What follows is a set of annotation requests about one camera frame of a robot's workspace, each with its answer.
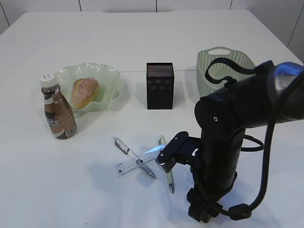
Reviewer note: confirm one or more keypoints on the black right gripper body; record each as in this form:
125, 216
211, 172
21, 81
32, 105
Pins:
221, 139

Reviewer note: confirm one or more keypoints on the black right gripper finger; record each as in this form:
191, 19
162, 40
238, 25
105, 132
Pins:
197, 210

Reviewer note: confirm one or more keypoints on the cream white click pen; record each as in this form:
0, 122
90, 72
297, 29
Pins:
169, 175

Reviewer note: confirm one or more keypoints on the sugared bread loaf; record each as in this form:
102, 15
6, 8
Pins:
84, 91

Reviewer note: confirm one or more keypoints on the brown plastic drink bottle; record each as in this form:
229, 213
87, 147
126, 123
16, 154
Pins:
58, 111

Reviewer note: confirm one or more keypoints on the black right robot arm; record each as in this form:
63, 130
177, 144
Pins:
270, 94

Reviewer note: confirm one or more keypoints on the green plastic woven basket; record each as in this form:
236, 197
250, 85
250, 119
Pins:
219, 70

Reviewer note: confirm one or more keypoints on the black mesh pen holder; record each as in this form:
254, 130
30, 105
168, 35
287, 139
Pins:
160, 85

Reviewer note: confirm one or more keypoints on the white grey click pen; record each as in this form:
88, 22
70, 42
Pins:
133, 163

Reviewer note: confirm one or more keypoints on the green wavy glass plate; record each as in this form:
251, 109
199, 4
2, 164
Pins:
108, 78

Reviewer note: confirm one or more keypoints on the clear plastic ruler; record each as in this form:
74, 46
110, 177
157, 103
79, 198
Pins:
151, 154

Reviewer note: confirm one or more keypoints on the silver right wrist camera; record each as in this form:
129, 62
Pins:
182, 149

